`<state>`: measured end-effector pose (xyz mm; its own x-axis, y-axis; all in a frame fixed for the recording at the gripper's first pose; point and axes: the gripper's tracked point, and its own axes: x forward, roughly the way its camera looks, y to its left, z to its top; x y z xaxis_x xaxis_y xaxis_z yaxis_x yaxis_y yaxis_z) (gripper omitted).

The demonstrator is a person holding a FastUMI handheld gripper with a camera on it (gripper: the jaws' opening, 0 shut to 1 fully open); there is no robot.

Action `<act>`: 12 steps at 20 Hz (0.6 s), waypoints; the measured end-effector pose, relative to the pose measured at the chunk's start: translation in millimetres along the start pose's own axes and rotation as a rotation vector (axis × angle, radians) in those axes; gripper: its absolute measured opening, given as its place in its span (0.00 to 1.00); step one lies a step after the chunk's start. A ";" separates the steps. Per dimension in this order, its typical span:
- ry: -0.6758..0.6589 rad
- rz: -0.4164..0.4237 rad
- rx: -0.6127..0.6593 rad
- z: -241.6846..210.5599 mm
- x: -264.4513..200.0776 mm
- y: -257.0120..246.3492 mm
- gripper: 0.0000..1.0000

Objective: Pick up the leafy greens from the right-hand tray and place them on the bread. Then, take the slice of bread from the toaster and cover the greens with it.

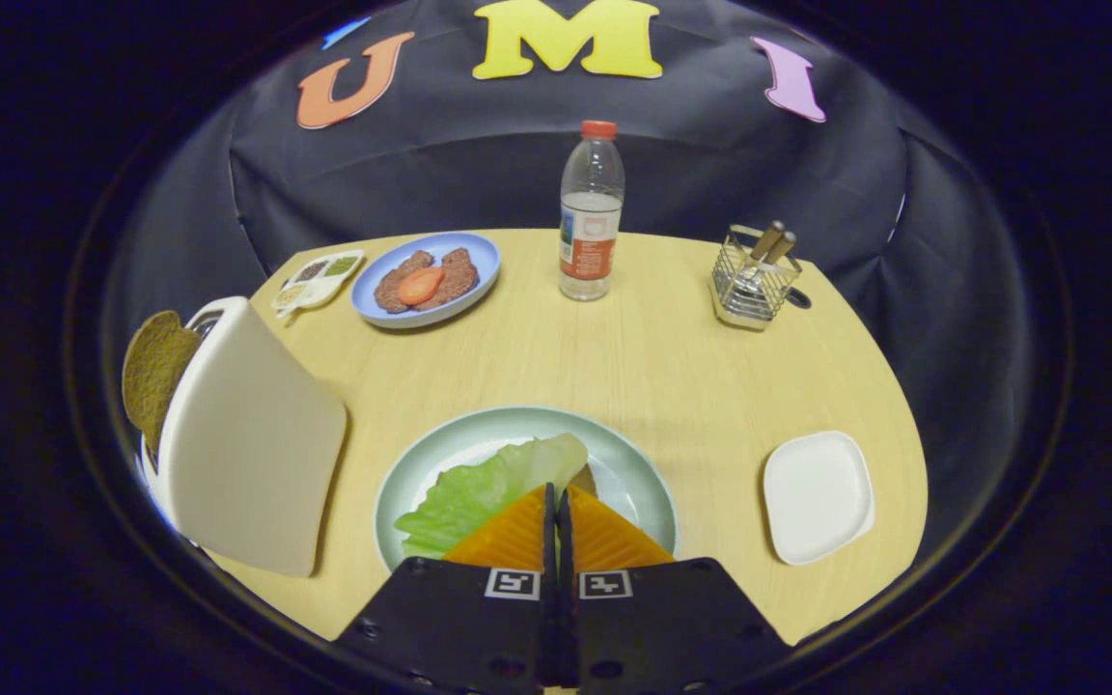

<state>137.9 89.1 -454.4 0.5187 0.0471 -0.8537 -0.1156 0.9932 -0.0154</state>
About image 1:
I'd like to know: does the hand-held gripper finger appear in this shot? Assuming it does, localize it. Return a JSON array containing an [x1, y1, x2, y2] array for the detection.
[[556, 487, 793, 695], [332, 483, 557, 695]]

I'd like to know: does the green lettuce leaf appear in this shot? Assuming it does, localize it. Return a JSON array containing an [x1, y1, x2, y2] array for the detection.
[[394, 432, 590, 561]]

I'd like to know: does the brown bread slice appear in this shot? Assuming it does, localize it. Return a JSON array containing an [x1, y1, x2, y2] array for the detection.
[[122, 310, 203, 455]]

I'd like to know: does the pale green round plate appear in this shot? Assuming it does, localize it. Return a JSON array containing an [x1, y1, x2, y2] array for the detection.
[[374, 405, 681, 572]]

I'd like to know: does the white square plate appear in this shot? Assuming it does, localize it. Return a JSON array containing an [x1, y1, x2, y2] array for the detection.
[[763, 431, 876, 567]]

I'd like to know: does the white toaster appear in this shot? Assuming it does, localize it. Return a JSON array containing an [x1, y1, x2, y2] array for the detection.
[[139, 295, 348, 578]]

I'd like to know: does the brown meat patty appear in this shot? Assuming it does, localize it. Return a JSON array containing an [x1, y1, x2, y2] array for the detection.
[[374, 251, 434, 315], [418, 248, 480, 310]]

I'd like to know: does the red tomato slice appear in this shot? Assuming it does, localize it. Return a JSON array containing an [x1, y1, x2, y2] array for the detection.
[[396, 266, 445, 306]]

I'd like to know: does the clear red-capped water bottle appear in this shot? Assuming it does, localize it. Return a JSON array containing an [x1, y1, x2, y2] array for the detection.
[[559, 120, 626, 302]]

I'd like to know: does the blue plate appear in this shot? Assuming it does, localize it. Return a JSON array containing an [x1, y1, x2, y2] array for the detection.
[[350, 232, 501, 330]]

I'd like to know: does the white divided seasoning dish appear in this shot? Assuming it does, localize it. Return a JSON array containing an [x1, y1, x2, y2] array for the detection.
[[271, 250, 366, 320]]

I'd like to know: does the black backdrop cloth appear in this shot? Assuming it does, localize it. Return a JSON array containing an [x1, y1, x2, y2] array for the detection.
[[102, 0, 1040, 542]]

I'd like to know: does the metal wire utensil holder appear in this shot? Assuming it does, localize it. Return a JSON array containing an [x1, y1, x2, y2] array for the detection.
[[710, 224, 803, 332]]

